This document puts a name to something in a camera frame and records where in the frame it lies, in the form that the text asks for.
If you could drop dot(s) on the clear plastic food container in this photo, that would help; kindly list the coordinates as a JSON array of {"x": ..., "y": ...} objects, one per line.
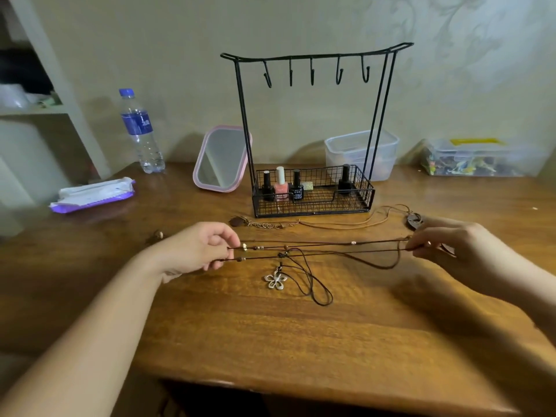
[
  {"x": 347, "y": 147},
  {"x": 386, "y": 171}
]

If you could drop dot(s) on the person's left forearm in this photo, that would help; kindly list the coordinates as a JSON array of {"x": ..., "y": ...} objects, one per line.
[{"x": 74, "y": 343}]

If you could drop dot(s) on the small gold glitter pot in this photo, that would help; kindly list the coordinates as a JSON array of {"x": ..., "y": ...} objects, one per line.
[{"x": 307, "y": 186}]

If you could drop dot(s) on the pink nail polish bottle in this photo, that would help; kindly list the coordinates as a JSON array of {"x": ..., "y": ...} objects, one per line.
[{"x": 281, "y": 191}]

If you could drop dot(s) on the white shelf unit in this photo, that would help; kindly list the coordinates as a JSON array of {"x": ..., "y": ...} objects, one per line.
[{"x": 78, "y": 125}]

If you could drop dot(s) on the clear water bottle blue cap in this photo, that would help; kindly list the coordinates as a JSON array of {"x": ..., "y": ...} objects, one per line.
[{"x": 137, "y": 123}]

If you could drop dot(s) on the person's left hand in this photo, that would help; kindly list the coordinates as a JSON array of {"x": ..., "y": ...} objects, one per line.
[{"x": 191, "y": 251}]

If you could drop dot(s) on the black labelled nail polish bottle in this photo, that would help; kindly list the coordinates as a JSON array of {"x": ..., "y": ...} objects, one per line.
[{"x": 297, "y": 191}]

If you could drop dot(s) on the white purple wet wipes pack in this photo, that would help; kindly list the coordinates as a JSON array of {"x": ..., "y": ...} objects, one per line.
[{"x": 93, "y": 193}]

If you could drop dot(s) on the person's right hand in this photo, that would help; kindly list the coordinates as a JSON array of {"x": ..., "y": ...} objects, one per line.
[{"x": 469, "y": 251}]

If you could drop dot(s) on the pink framed mirror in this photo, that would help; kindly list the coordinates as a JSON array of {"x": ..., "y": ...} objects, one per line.
[{"x": 221, "y": 158}]

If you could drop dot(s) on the black bag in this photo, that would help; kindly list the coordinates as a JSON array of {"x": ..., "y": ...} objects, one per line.
[{"x": 21, "y": 71}]

